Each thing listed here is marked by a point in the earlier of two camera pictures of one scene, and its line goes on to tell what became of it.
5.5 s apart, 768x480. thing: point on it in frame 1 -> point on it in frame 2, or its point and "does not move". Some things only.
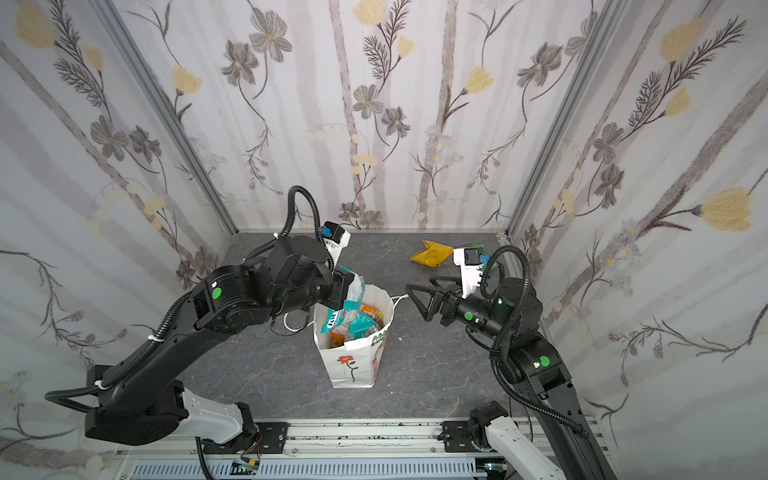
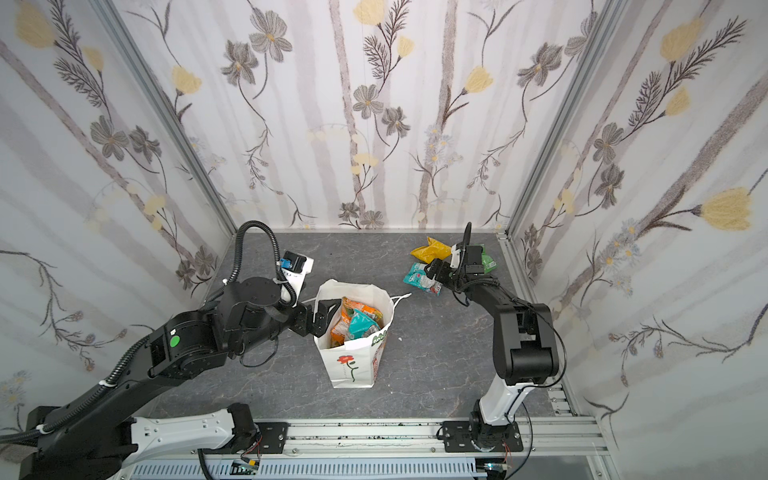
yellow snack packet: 434,255 does not move
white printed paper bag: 355,364 does not move
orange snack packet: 337,338 does not move
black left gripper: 339,288 -> 309,318
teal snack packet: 338,320 -> 417,276
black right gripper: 445,306 -> 444,273
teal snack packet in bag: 360,325 does not move
